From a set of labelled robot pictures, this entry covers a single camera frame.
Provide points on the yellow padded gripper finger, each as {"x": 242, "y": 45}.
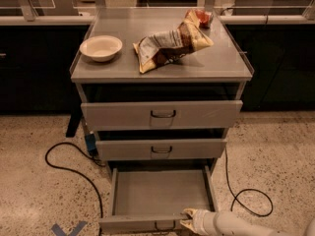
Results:
{"x": 187, "y": 223}

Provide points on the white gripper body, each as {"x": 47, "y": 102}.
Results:
{"x": 202, "y": 220}

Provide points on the grey bottom drawer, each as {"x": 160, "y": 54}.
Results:
{"x": 144, "y": 201}

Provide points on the grey drawer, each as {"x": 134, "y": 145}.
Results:
{"x": 164, "y": 115}
{"x": 144, "y": 201}
{"x": 160, "y": 149}

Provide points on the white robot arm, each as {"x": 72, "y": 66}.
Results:
{"x": 224, "y": 223}

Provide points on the grey middle drawer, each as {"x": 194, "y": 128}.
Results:
{"x": 160, "y": 149}

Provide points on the grey top drawer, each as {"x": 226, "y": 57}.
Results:
{"x": 164, "y": 115}

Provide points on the grey metal drawer cabinet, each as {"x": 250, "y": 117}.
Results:
{"x": 219, "y": 72}

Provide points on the blue power adapter box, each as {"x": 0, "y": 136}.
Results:
{"x": 90, "y": 143}

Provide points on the crumpled chip bag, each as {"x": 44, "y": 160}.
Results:
{"x": 166, "y": 47}

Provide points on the dark counter right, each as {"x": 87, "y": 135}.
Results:
{"x": 283, "y": 59}

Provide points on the dark counter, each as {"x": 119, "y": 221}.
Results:
{"x": 283, "y": 59}
{"x": 35, "y": 66}

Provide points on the white ceramic bowl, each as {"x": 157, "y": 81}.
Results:
{"x": 101, "y": 48}

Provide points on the red snack bag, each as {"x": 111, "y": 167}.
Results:
{"x": 200, "y": 18}

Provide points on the dark counter left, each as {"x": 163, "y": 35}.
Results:
{"x": 35, "y": 66}

